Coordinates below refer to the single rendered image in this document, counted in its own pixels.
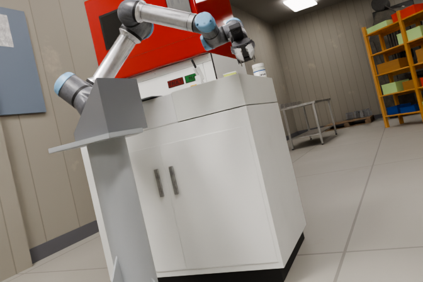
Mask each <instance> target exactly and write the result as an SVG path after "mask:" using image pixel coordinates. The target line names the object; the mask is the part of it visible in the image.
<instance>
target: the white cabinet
mask: <svg viewBox="0 0 423 282"><path fill-rule="evenodd" d="M126 142H127V147H128V152H129V156H130V160H131V164H132V169H133V174H134V178H135V182H136V186H137V191H138V196H139V200H140V204H141V208H142V213H143V216H144V222H145V226H146V230H147V235H148V238H149V244H150V248H151V252H152V257H153V260H154V266H155V270H156V274H157V279H158V282H284V281H285V278H286V276H287V274H288V272H289V270H290V268H291V265H292V264H293V261H294V260H295V258H296V255H297V253H298V251H299V249H300V247H301V245H302V243H303V240H304V234H303V230H304V228H305V226H306V221H305V216H304V212H303V208H302V203H301V199H300V194H299V191H298V186H297V183H296V178H295V173H294V170H293V165H292V161H291V157H290V151H289V148H288V144H287V141H286V135H285V131H284V127H283V122H282V119H281V114H280V111H279V106H278V103H267V104H255V105H249V106H242V107H239V108H234V109H231V110H227V111H222V112H219V113H214V114H211V115H206V116H202V117H199V118H194V119H191V120H186V121H182V122H179V123H174V124H171V125H166V126H163V127H159V128H154V129H151V130H146V131H143V133H140V134H138V135H134V136H131V137H126ZM81 153H82V158H83V161H84V167H85V170H86V175H87V180H88V183H89V189H90V192H91V197H92V201H93V206H94V211H95V214H96V219H97V223H98V228H99V233H100V236H101V241H102V245H103V250H104V255H105V258H106V263H107V267H108V272H109V276H110V281H111V279H112V275H113V268H114V265H113V261H112V257H111V252H110V247H109V243H108V238H107V235H106V230H105V227H104V221H103V216H102V213H101V208H100V204H99V199H98V194H97V191H96V185H95V182H94V177H93V172H92V169H91V163H90V160H89V155H88V151H87V147H81Z"/></svg>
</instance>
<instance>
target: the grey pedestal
mask: <svg viewBox="0 0 423 282"><path fill-rule="evenodd" d="M140 133H143V128H135V129H131V130H123V131H119V132H111V133H106V134H103V135H98V136H95V137H91V138H87V139H84V140H80V141H77V142H72V143H69V144H65V145H60V146H58V147H53V148H50V149H48V152H49V154H51V153H55V152H62V151H65V150H71V149H78V148H81V147H87V151H88V155H89V160H90V163H91V169H92V172H93V177H94V182H95V185H96V191H97V194H98V199H99V204H100V208H101V213H102V216H103V221H104V227H105V230H106V235H107V238H108V243H109V247H110V252H111V257H112V261H113V265H114V268H113V275H112V279H111V282H158V279H157V274H156V270H155V266H154V260H153V257H152V252H151V248H150V244H149V238H148V235H147V230H146V226H145V222H144V216H143V213H142V208H141V204H140V200H139V196H138V191H137V186H136V182H135V178H134V174H133V169H132V164H131V160H130V156H129V152H128V147H127V142H126V137H131V136H134V135H138V134H140Z"/></svg>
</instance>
